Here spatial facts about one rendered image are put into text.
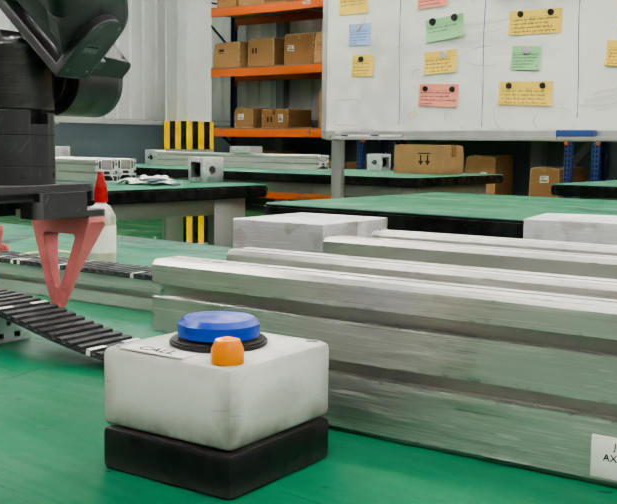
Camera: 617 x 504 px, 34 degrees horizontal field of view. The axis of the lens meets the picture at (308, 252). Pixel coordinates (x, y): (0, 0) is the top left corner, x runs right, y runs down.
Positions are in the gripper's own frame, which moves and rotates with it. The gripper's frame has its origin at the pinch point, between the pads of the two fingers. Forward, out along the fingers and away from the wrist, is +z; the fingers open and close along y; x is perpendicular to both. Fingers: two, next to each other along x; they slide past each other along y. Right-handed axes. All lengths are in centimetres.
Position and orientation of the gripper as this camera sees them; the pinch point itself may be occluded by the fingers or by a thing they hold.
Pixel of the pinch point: (19, 302)
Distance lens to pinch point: 80.6
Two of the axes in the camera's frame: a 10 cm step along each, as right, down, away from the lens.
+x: -8.2, -0.7, 5.6
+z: -0.1, 9.9, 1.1
